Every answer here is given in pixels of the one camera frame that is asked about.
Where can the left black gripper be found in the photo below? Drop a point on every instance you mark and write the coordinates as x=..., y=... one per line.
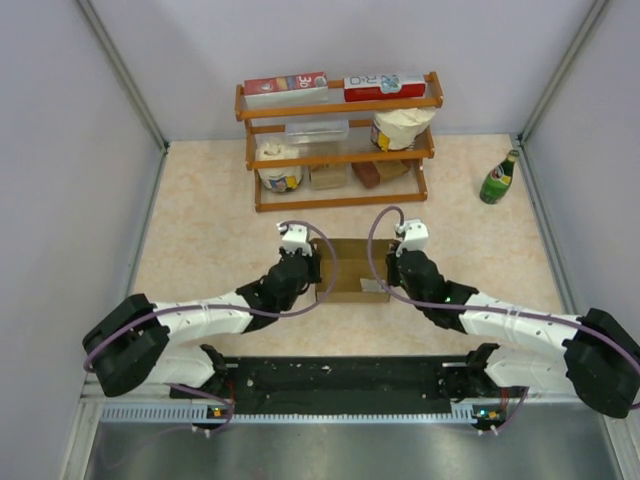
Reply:
x=314, y=264

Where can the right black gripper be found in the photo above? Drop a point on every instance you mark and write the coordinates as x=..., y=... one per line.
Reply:
x=391, y=266

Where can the brown cardboard box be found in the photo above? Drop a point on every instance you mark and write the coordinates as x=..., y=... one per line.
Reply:
x=352, y=265

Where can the small plastic bag packet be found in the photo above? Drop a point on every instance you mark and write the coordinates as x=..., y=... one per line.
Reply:
x=371, y=286

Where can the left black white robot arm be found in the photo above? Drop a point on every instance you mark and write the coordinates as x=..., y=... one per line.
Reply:
x=145, y=343

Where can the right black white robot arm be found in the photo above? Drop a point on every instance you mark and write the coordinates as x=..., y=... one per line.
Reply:
x=590, y=356

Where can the red white wrap box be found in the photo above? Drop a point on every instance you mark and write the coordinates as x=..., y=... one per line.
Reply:
x=383, y=87

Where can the red white foil box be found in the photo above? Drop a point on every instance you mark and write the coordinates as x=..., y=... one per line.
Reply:
x=287, y=90

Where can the lower toilet paper roll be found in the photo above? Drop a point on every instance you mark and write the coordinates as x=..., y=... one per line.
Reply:
x=279, y=179

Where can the toilet paper roll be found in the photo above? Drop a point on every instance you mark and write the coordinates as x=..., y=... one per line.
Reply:
x=279, y=179
x=396, y=130

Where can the beige sponge pack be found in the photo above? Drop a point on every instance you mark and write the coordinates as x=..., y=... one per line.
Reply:
x=328, y=176

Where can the red-brown scouring pad pack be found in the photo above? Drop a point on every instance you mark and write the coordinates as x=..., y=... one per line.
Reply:
x=375, y=173

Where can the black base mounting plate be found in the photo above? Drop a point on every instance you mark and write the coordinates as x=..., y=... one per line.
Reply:
x=352, y=384

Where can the green glass bottle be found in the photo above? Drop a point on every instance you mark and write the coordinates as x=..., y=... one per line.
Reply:
x=498, y=181

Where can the upper toilet paper roll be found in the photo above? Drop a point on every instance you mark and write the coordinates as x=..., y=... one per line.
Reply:
x=396, y=130

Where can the clear plastic container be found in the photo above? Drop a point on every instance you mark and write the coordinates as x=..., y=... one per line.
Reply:
x=312, y=132

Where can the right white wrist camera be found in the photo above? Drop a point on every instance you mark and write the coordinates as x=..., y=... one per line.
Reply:
x=413, y=236

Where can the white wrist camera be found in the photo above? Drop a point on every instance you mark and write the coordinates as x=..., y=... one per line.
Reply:
x=294, y=240
x=413, y=236

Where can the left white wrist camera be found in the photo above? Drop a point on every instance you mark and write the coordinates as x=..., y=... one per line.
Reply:
x=294, y=240

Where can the grey slotted cable duct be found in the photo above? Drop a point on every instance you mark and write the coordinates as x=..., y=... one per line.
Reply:
x=211, y=413

